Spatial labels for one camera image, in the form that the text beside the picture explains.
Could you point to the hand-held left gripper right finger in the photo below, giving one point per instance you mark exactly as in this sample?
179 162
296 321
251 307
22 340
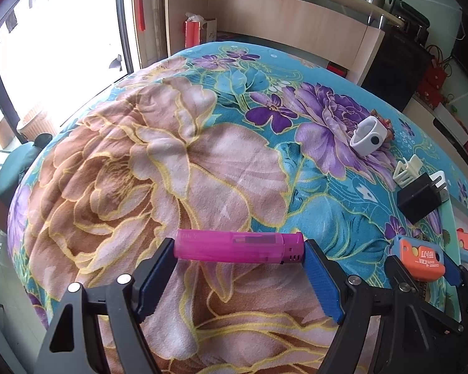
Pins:
323 280

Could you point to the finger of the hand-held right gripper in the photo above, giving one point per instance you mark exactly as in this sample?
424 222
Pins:
394 270
454 272

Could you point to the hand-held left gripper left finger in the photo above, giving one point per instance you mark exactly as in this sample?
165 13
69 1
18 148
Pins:
156 280

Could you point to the orange and blue utility knife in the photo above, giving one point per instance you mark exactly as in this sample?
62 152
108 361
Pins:
417 259

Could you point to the teal shallow cardboard box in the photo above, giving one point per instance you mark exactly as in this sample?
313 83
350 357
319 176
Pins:
452 218

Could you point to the black charger plug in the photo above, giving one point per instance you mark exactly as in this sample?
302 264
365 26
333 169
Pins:
417 198

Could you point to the pink lighter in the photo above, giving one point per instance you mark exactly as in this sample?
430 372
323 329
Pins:
234 246

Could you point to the white hair clip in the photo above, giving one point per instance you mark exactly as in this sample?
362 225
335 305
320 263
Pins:
407 171

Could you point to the white smart watch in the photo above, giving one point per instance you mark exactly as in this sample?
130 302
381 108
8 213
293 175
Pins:
368 138

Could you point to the brown and pink hair claw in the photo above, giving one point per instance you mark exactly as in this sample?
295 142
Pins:
387 128

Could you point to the floral printed blanket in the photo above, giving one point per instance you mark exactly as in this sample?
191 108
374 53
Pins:
160 163

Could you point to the white television cabinet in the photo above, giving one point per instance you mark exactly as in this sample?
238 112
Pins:
448 124

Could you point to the green chair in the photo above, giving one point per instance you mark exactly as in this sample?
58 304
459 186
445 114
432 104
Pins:
15 167

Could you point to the wicker basket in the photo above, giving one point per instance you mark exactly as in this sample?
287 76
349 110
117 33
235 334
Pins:
37 124

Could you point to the red gift bag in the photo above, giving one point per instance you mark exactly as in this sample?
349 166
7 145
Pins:
433 74

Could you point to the black water dispenser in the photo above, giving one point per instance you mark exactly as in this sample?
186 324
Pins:
397 58

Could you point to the red paper bag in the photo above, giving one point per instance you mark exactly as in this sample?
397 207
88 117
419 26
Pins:
193 31

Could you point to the wooden bar counter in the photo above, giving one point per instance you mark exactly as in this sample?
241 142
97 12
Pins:
277 15

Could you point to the red hanging ornament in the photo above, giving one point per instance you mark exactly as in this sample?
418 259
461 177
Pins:
139 4

